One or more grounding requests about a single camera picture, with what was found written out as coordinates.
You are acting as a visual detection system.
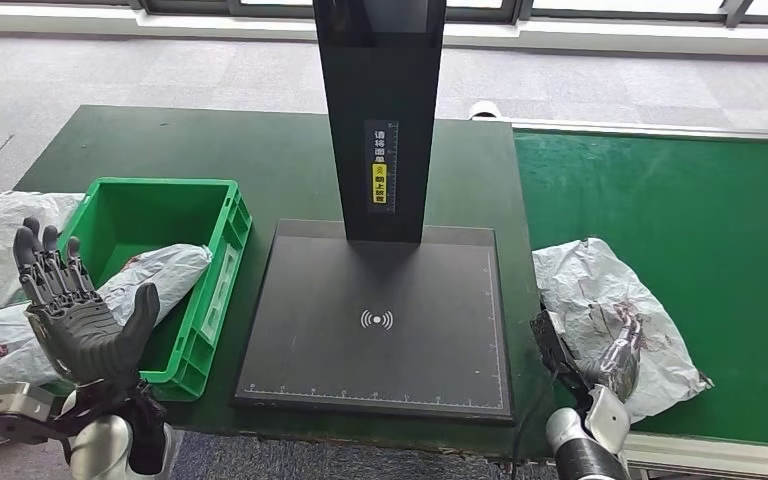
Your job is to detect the grey parcel bag red print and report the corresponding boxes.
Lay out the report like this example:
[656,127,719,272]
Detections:
[0,243,214,392]

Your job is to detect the green plastic crate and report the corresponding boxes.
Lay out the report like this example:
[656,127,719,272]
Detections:
[46,176,254,402]

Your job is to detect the dark window frame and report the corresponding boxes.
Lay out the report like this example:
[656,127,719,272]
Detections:
[0,0,768,22]

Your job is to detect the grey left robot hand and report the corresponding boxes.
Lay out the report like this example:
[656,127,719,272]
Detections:
[12,217,161,389]

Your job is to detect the dark green table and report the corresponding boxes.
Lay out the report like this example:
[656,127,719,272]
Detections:
[0,104,558,458]

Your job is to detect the grey parcel bag torn brown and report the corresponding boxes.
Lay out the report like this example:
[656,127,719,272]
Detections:
[531,237,715,425]

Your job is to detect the white conveyor roller end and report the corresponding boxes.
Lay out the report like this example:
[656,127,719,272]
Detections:
[468,99,506,121]

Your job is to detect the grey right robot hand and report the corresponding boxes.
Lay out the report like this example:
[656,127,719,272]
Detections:
[579,311,644,402]

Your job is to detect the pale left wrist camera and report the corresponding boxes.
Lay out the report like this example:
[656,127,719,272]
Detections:
[0,382,57,445]

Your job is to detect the black inbound scanning machine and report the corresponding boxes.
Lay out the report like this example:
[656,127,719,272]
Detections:
[233,0,515,425]

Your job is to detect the white window sill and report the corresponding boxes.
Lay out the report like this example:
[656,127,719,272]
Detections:
[0,5,768,56]

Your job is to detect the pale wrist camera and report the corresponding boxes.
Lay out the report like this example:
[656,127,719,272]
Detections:
[529,307,587,392]
[0,382,57,445]

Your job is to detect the black yellow label sticker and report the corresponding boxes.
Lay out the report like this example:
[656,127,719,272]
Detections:
[364,119,400,215]

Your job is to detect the green conveyor belt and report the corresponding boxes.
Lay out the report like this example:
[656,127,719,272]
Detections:
[513,127,768,448]

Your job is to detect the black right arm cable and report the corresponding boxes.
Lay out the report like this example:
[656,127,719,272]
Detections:
[511,370,561,480]

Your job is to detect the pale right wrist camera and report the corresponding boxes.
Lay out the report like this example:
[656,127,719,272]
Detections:
[529,307,587,392]

